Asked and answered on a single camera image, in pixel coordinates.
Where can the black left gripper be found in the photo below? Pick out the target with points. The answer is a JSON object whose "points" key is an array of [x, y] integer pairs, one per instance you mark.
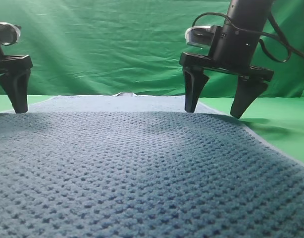
{"points": [[15, 81]]}

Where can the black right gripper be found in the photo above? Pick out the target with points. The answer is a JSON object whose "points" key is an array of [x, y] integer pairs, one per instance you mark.
{"points": [[231, 52]]}

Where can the blue waffle-weave towel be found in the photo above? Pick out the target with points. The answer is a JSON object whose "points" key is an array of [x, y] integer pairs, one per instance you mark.
{"points": [[141, 167]]}

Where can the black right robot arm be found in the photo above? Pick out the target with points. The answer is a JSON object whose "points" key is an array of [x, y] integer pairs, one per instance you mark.
{"points": [[247, 16]]}

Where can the white towel label tag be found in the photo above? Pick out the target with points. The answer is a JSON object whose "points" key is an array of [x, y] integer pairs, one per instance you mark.
{"points": [[125, 94]]}

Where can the green backdrop cloth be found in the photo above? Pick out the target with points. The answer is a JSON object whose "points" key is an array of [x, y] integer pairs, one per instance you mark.
{"points": [[103, 47]]}

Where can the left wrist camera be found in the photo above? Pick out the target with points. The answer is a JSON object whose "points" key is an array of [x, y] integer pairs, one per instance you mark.
{"points": [[9, 33]]}

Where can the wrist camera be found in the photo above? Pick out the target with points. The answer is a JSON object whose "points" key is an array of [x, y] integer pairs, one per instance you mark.
{"points": [[200, 36], [9, 33]]}

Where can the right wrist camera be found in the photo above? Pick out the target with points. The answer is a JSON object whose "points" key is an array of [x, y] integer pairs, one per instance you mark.
{"points": [[200, 36]]}

